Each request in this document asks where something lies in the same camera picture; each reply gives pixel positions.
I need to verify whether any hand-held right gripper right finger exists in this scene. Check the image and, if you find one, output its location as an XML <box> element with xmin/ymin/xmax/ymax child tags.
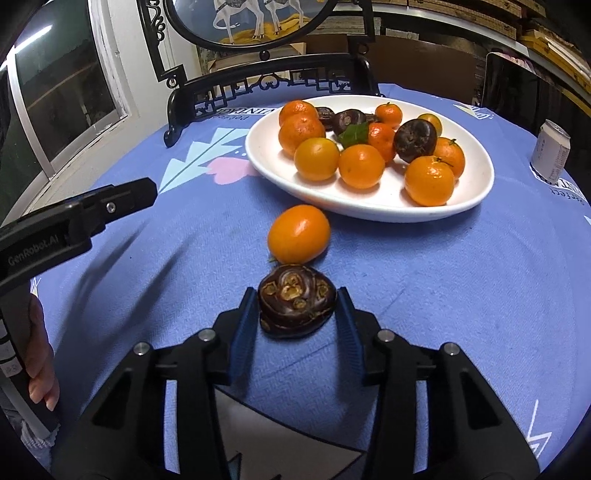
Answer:
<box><xmin>336</xmin><ymin>286</ymin><xmax>541</xmax><ymax>480</ymax></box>

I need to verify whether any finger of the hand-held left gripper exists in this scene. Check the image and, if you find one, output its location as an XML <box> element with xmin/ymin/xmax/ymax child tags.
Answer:
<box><xmin>68</xmin><ymin>177</ymin><xmax>158</xmax><ymax>241</ymax></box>

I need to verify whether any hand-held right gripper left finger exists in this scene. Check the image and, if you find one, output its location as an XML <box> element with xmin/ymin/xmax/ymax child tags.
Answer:
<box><xmin>51</xmin><ymin>286</ymin><xmax>260</xmax><ymax>480</ymax></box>

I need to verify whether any oval smooth orange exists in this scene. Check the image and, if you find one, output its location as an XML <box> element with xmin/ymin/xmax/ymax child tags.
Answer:
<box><xmin>268</xmin><ymin>204</ymin><xmax>331</xmax><ymax>265</ymax></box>

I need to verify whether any white oval plate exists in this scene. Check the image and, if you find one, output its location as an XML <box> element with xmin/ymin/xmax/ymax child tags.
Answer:
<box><xmin>245</xmin><ymin>95</ymin><xmax>496</xmax><ymax>223</ymax></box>

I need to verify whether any orange mandarin with green leaf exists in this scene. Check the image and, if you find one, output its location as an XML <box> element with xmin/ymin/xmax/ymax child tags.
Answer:
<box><xmin>337</xmin><ymin>121</ymin><xmax>398</xmax><ymax>163</ymax></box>

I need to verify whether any person's left hand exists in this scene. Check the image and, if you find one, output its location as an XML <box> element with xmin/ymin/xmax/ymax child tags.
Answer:
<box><xmin>24</xmin><ymin>294</ymin><xmax>61</xmax><ymax>411</ymax></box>

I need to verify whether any white framed window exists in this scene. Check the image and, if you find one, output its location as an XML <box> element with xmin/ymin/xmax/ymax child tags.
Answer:
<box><xmin>0</xmin><ymin>0</ymin><xmax>139</xmax><ymax>217</ymax></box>

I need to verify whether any blue printed tablecloth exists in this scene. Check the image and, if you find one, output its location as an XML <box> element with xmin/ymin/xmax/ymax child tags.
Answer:
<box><xmin>18</xmin><ymin>83</ymin><xmax>591</xmax><ymax>480</ymax></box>

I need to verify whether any medium smooth orange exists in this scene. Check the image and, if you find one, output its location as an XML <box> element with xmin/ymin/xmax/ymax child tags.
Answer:
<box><xmin>338</xmin><ymin>144</ymin><xmax>386</xmax><ymax>190</ymax></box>

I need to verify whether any large smooth orange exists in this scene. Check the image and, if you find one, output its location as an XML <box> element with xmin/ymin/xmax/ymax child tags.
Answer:
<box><xmin>294</xmin><ymin>137</ymin><xmax>341</xmax><ymax>182</ymax></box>

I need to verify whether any round painted black table screen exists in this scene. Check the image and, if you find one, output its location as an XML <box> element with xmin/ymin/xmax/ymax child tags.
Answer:
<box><xmin>136</xmin><ymin>0</ymin><xmax>385</xmax><ymax>148</ymax></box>

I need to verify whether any small orange kumquat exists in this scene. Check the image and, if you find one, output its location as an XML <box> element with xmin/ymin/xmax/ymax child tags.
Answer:
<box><xmin>418</xmin><ymin>113</ymin><xmax>443</xmax><ymax>137</ymax></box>

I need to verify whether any white drink can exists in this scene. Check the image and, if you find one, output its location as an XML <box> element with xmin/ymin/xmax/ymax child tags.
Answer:
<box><xmin>530</xmin><ymin>119</ymin><xmax>571</xmax><ymax>185</ymax></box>

